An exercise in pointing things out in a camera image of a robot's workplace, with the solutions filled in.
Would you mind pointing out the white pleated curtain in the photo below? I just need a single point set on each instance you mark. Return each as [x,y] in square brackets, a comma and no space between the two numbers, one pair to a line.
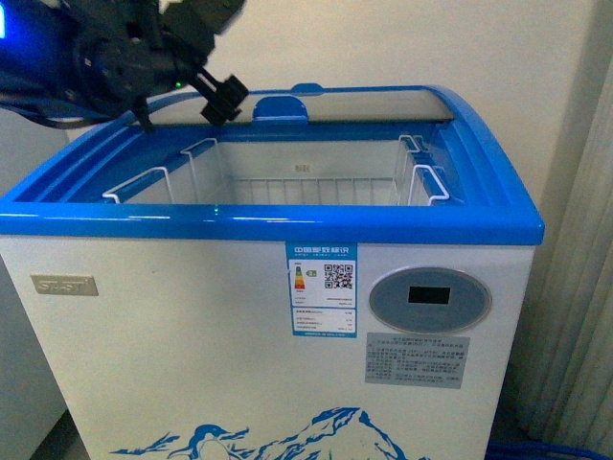
[561,361]

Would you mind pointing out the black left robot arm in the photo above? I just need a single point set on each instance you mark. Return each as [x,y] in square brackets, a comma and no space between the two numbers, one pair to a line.
[69,64]

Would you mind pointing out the blue energy label sticker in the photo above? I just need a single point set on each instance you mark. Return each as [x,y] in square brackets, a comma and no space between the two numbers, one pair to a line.
[322,288]

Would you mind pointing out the white wire freezer basket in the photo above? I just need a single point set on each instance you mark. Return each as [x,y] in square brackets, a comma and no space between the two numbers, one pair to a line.
[341,172]

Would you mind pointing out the silver brand badge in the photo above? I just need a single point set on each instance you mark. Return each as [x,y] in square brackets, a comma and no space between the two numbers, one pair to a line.
[67,285]

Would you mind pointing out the white chest freezer with penguins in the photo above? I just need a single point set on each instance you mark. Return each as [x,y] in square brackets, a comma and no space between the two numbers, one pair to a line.
[188,352]

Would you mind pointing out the grey instruction sticker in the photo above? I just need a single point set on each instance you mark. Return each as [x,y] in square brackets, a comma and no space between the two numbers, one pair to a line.
[432,361]

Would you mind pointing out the blue plastic basket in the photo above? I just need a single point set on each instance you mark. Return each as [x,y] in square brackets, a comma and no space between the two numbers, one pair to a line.
[539,451]

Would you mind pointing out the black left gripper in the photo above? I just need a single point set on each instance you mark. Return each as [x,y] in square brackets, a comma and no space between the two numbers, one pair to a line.
[128,51]

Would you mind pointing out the oval grey control panel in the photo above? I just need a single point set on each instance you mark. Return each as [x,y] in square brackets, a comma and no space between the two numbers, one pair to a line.
[429,300]

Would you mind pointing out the glass sliding freezer lid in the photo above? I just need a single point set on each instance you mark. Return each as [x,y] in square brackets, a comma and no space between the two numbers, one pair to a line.
[310,103]

